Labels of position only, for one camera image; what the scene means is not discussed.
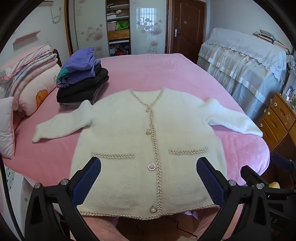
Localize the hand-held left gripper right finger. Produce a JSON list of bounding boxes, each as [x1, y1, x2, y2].
[[196, 157, 272, 241]]

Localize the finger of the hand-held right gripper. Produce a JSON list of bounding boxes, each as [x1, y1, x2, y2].
[[272, 152, 295, 173], [240, 165, 271, 189]]

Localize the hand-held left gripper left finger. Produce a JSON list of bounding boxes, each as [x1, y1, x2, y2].
[[24, 157, 102, 241]]

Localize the white fuzzy cardigan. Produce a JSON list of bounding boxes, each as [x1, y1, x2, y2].
[[32, 87, 263, 220]]

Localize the wooden dresser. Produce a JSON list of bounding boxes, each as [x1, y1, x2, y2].
[[257, 91, 296, 151]]

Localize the bottles on dresser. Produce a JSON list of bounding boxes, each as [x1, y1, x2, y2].
[[282, 84, 296, 103]]

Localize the black folded garments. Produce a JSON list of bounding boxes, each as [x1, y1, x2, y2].
[[57, 64, 110, 103]]

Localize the pink pillow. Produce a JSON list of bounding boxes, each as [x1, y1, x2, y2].
[[0, 97, 16, 160]]

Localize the lace-covered furniture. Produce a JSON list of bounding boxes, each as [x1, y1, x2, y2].
[[197, 27, 291, 117]]

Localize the pillow with orange print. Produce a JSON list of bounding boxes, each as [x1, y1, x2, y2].
[[18, 62, 63, 117]]

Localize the pink bed blanket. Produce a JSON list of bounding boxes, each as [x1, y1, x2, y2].
[[0, 53, 271, 241]]

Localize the purple folded garment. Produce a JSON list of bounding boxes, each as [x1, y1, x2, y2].
[[55, 47, 102, 90]]

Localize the stack of books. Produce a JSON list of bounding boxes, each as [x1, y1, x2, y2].
[[252, 29, 290, 53]]

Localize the dark wooden headboard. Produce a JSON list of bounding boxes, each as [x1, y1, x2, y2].
[[54, 49, 63, 67]]

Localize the striped folded quilt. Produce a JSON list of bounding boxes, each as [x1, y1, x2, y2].
[[0, 45, 59, 98]]

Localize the wooden wardrobe drawer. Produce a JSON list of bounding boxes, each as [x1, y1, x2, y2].
[[108, 29, 130, 41]]

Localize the floral glass wardrobe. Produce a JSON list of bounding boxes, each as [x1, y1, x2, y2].
[[65, 0, 170, 59]]

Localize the brown wooden door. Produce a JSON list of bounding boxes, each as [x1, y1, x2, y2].
[[170, 0, 207, 55]]

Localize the black cable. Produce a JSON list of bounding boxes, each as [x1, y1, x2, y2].
[[136, 217, 197, 238]]

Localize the pink wall shelf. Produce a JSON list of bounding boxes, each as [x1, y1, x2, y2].
[[13, 30, 41, 45]]

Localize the white wall cable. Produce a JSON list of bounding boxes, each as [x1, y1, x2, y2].
[[52, 7, 62, 24]]

